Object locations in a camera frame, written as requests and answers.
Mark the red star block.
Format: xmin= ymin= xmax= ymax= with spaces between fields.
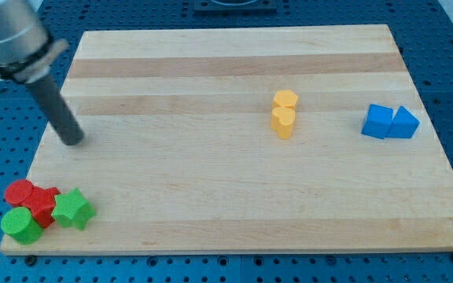
xmin=21 ymin=186 xmax=61 ymax=228

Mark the green star block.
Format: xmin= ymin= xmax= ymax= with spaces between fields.
xmin=51 ymin=188 xmax=97 ymax=230

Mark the red cylinder block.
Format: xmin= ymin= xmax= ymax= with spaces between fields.
xmin=4 ymin=179 xmax=34 ymax=207

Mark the blue cube block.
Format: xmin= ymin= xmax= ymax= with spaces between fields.
xmin=361 ymin=104 xmax=393 ymax=139

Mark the green cylinder block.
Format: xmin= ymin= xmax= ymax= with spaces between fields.
xmin=1 ymin=207 xmax=43 ymax=245

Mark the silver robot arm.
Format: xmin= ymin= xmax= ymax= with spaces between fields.
xmin=0 ymin=0 xmax=69 ymax=83

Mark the yellow heart block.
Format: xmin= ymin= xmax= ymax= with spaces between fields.
xmin=271 ymin=107 xmax=296 ymax=139

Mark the wooden board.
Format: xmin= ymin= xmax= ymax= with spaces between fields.
xmin=0 ymin=24 xmax=453 ymax=255

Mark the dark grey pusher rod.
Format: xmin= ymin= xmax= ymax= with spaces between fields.
xmin=24 ymin=74 xmax=84 ymax=146

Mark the blue triangle block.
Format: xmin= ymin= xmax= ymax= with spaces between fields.
xmin=386 ymin=106 xmax=420 ymax=138

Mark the yellow pentagon block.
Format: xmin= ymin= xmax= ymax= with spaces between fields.
xmin=272 ymin=90 xmax=299 ymax=110

